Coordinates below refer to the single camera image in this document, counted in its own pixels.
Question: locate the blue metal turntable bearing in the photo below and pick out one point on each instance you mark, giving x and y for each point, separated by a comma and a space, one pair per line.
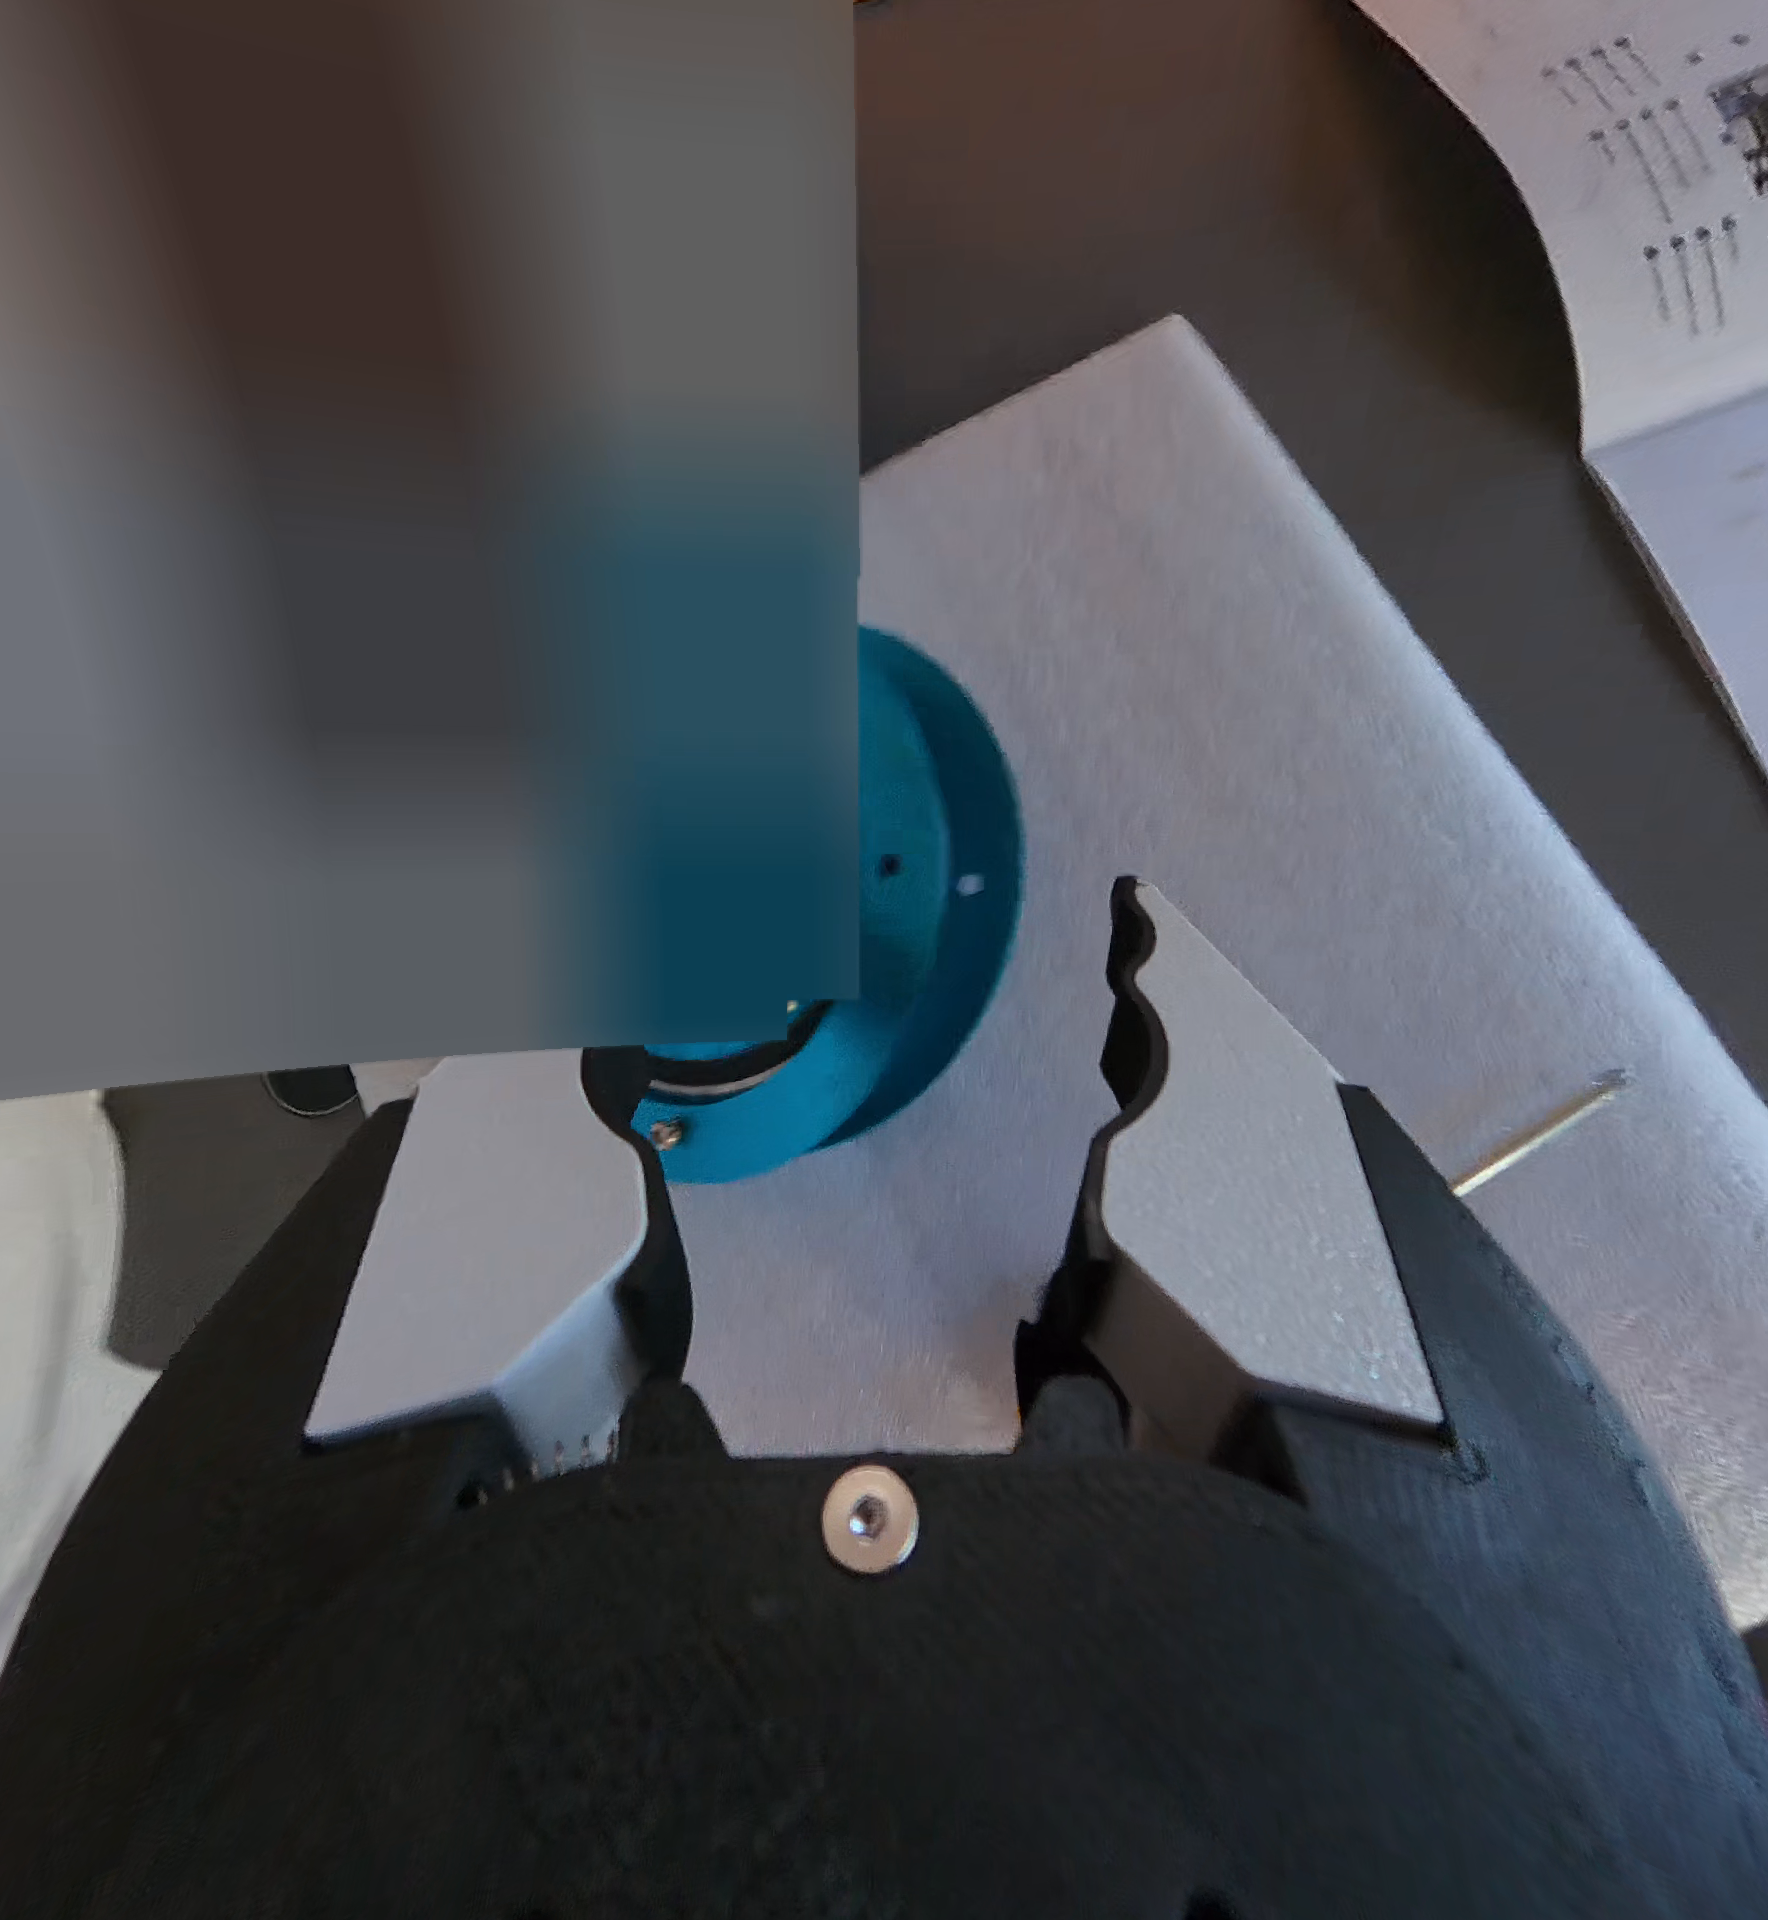
945, 900

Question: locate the dark grey desk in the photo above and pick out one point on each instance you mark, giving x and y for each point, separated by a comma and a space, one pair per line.
1126, 180

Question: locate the white instruction booklet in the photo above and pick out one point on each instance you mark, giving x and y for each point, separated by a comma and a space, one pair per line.
1650, 227

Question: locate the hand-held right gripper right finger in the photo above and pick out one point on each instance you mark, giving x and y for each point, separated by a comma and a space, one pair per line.
1259, 1202

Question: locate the white foam sheet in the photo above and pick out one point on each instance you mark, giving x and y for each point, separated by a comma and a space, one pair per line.
1349, 752

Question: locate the black round desk button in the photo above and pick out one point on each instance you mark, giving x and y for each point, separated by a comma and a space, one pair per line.
306, 1091

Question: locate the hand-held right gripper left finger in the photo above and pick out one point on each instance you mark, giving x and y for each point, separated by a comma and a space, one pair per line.
493, 1232

